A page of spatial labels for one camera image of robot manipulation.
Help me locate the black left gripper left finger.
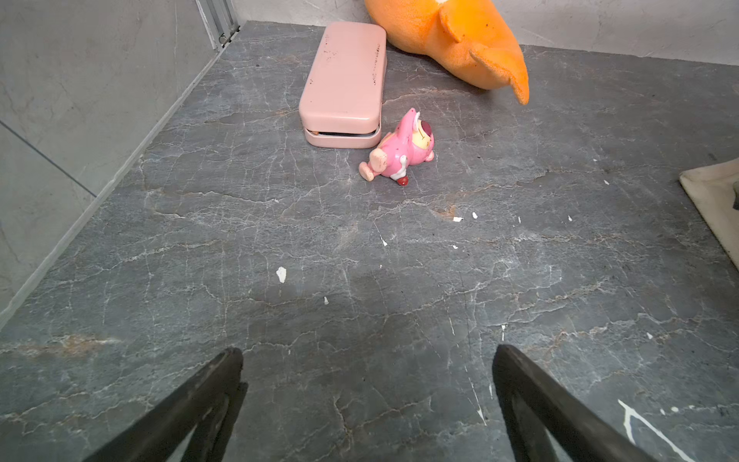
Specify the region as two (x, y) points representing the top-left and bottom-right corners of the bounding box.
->
(87, 348), (248, 461)

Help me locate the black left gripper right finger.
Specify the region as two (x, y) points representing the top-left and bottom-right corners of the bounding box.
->
(492, 344), (653, 461)

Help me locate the beige canvas bag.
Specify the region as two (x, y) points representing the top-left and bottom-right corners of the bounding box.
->
(679, 159), (738, 267)

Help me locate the pink bear figurine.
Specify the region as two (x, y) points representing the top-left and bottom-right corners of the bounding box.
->
(359, 108), (435, 186)

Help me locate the pink rectangular case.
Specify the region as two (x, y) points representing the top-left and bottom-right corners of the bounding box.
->
(298, 21), (387, 149)

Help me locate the orange plush shark toy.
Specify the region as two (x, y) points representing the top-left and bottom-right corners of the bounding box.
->
(365, 0), (529, 105)

